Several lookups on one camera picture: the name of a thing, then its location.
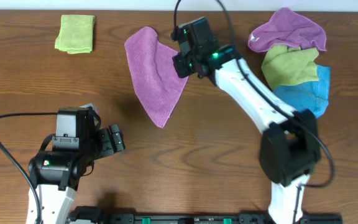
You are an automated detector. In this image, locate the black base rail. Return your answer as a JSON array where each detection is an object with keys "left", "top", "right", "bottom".
[{"left": 67, "top": 205, "right": 344, "bottom": 224}]

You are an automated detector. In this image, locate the crumpled olive green cloth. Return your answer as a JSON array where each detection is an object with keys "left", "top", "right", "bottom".
[{"left": 261, "top": 45, "right": 319, "bottom": 90}]

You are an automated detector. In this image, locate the crumpled purple cloth at top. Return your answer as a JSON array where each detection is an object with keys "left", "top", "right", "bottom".
[{"left": 248, "top": 7, "right": 327, "bottom": 52}]

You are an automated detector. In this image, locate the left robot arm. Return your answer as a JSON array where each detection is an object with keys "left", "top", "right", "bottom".
[{"left": 26, "top": 124, "right": 125, "bottom": 223}]

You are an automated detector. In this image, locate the folded light green cloth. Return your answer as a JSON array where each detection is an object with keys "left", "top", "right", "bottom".
[{"left": 55, "top": 14, "right": 95, "bottom": 54}]

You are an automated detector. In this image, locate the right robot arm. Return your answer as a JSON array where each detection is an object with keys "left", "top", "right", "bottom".
[{"left": 173, "top": 45, "right": 321, "bottom": 223}]

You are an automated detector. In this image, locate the crumpled blue cloth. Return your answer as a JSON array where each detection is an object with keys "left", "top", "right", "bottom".
[{"left": 273, "top": 65, "right": 331, "bottom": 118}]

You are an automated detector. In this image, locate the purple microfiber cloth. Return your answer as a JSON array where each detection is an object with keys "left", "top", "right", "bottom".
[{"left": 124, "top": 26, "right": 188, "bottom": 128}]

